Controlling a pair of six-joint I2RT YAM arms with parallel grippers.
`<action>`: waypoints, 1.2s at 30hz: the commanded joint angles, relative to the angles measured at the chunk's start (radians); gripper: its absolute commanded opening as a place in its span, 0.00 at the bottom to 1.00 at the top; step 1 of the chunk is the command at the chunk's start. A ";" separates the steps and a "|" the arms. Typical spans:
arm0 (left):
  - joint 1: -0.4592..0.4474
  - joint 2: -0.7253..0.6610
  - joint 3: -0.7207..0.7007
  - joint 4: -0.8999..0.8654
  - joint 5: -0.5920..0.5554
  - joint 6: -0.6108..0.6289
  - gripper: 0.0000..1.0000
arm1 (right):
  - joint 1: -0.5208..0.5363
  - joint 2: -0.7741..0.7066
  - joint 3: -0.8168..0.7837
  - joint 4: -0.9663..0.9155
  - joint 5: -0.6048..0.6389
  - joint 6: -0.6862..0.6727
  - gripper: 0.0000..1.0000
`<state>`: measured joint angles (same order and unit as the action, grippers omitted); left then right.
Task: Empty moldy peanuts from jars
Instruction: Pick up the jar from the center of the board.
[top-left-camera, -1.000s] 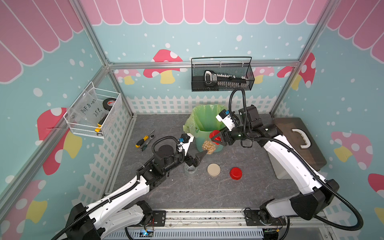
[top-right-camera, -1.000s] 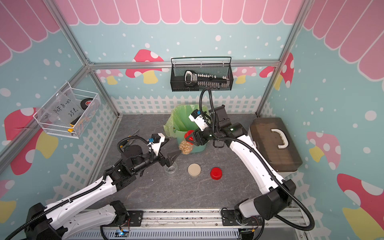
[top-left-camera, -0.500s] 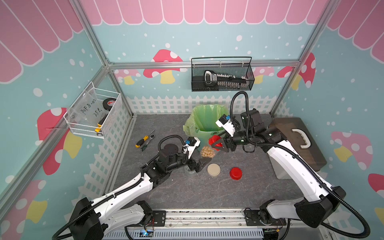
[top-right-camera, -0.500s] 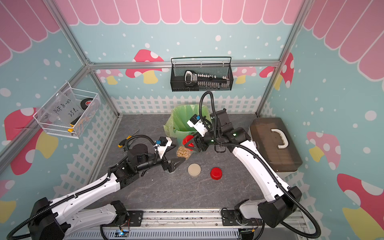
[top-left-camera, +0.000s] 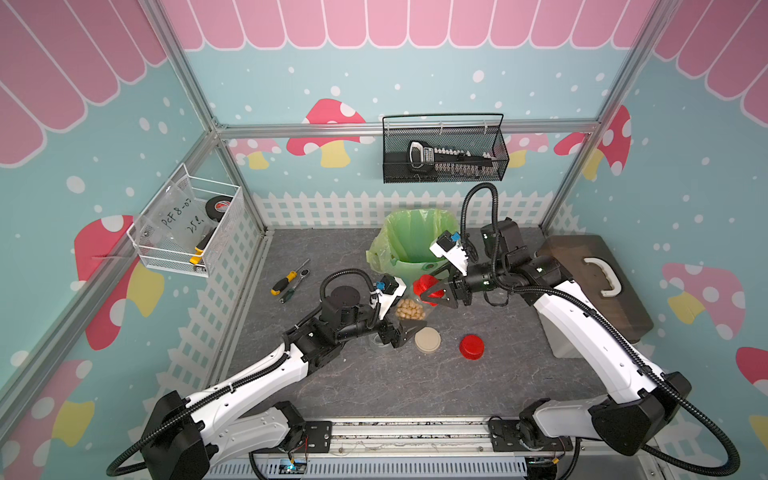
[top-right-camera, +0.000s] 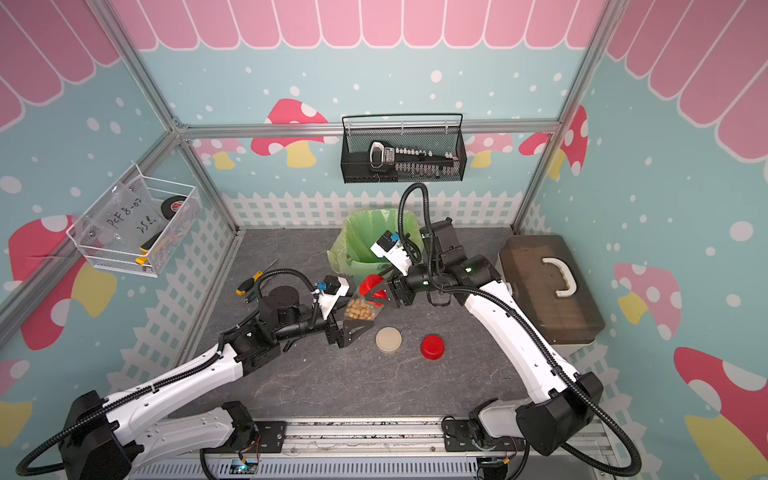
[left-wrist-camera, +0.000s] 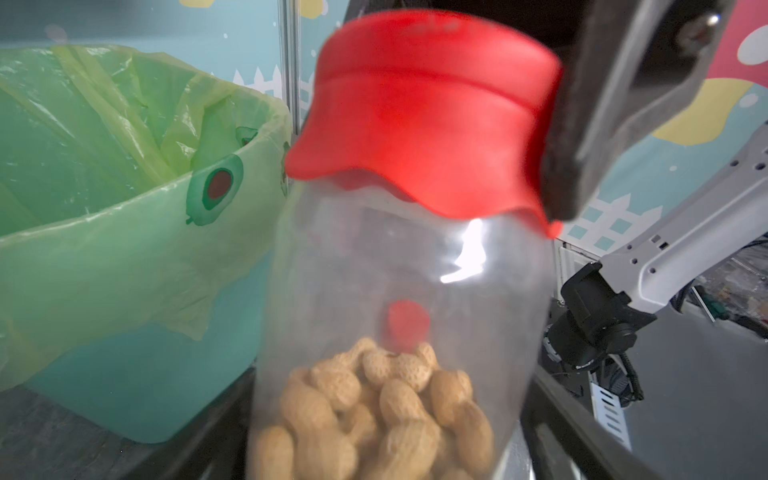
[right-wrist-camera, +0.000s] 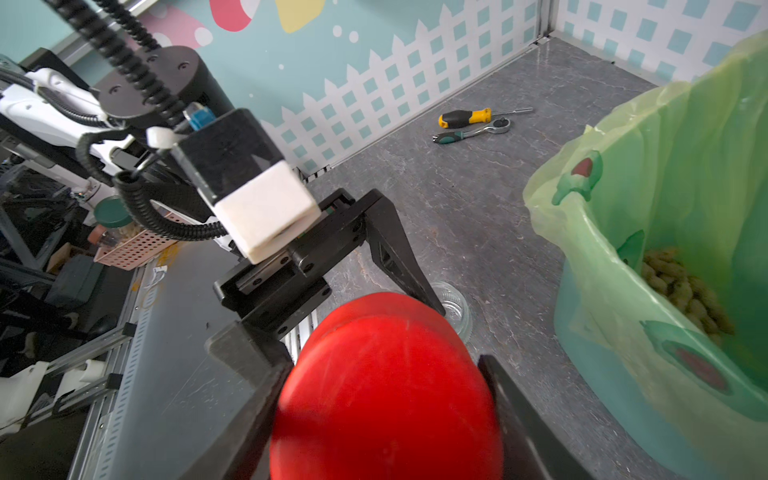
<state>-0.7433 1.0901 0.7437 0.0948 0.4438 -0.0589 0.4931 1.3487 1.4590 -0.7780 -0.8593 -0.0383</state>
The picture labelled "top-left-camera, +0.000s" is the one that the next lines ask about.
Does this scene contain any peanut jar red lid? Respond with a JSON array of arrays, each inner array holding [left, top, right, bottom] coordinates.
[[394, 294, 429, 324]]

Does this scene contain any peanut jar beige lid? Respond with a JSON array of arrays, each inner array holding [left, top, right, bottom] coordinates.
[[370, 334, 389, 349]]

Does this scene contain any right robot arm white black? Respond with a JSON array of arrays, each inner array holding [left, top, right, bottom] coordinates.
[[420, 182, 741, 477]]

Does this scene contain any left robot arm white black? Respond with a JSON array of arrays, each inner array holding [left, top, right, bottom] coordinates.
[[106, 268, 422, 479]]

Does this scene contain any green trash bin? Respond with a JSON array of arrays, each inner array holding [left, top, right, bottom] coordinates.
[[386, 254, 445, 284]]

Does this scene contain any yellow black screwdriver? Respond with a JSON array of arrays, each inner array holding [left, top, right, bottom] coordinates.
[[270, 259, 310, 296]]

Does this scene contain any green plastic bin liner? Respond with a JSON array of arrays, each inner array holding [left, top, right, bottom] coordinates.
[[365, 209, 459, 275]]

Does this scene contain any brown lidded tool box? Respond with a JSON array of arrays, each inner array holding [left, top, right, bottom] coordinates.
[[537, 235, 653, 346]]

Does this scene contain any socket wrench set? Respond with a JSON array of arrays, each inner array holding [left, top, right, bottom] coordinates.
[[406, 141, 498, 179]]

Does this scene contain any yellow utility knife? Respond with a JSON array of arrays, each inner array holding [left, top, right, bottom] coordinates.
[[189, 229, 215, 266]]

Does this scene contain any black tape roll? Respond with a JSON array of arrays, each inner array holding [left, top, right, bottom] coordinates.
[[205, 195, 233, 223]]

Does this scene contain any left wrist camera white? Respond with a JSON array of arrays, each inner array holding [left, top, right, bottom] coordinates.
[[374, 274, 407, 320]]

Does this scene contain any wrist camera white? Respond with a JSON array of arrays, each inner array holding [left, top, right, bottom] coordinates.
[[374, 274, 407, 320], [429, 231, 469, 276]]

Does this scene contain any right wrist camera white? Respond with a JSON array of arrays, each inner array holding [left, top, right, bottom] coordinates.
[[429, 231, 469, 276]]

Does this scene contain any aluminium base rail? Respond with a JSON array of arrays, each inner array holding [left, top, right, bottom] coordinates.
[[207, 417, 664, 479]]

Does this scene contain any black wire mesh basket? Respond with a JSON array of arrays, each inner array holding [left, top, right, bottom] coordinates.
[[381, 113, 509, 183]]

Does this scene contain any clear wall bin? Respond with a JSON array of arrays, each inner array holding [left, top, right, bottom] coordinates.
[[127, 165, 253, 278]]

